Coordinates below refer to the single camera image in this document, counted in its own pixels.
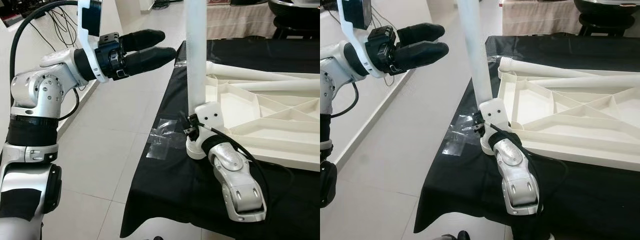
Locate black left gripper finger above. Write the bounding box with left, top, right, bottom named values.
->
left=397, top=22, right=446, bottom=47
left=394, top=41, right=450, bottom=74
left=120, top=29, right=166, bottom=54
left=122, top=46, right=178, bottom=77

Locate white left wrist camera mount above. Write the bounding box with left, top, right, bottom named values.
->
left=337, top=0, right=373, bottom=78
left=77, top=0, right=110, bottom=83

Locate white plastic table top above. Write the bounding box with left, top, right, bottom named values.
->
left=480, top=56, right=640, bottom=173
left=186, top=60, right=321, bottom=173

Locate large black wok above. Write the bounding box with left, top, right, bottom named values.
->
left=572, top=0, right=640, bottom=13
left=267, top=0, right=321, bottom=15

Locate pink cloth covered table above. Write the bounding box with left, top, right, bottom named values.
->
left=502, top=0, right=583, bottom=36
left=206, top=0, right=273, bottom=38

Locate white plastic table leg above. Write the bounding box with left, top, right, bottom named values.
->
left=235, top=77, right=321, bottom=93
left=545, top=75, right=640, bottom=91
left=499, top=56, right=591, bottom=78
left=457, top=0, right=496, bottom=103
left=206, top=60, right=301, bottom=82
left=184, top=0, right=209, bottom=113

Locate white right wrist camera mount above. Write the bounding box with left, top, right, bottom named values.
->
left=192, top=102, right=224, bottom=151
left=477, top=97, right=512, bottom=133

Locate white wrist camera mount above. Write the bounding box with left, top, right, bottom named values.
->
left=77, top=0, right=110, bottom=83
left=192, top=102, right=224, bottom=151
left=477, top=97, right=512, bottom=133
left=337, top=0, right=373, bottom=78

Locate black tablecloth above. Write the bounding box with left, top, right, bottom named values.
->
left=414, top=35, right=640, bottom=240
left=120, top=34, right=321, bottom=240

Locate clear crumpled tape patch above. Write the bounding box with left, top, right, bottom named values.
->
left=146, top=117, right=191, bottom=161
left=442, top=117, right=483, bottom=157

